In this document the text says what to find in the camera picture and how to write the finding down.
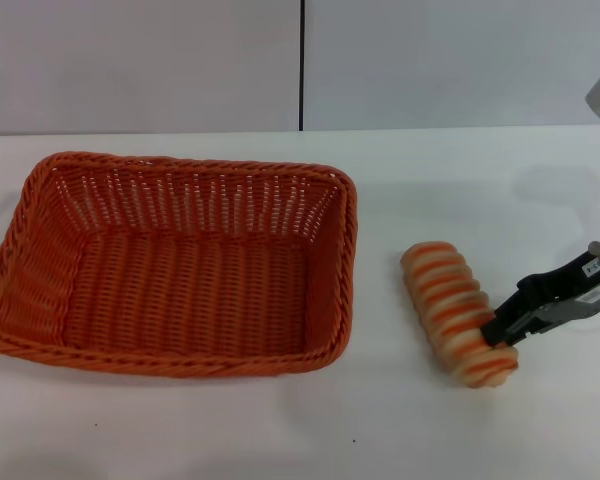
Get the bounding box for striped orange and cream bread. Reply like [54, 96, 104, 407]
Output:
[400, 240, 521, 390]

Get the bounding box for orange woven plastic basket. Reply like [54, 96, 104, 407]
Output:
[0, 151, 359, 381]

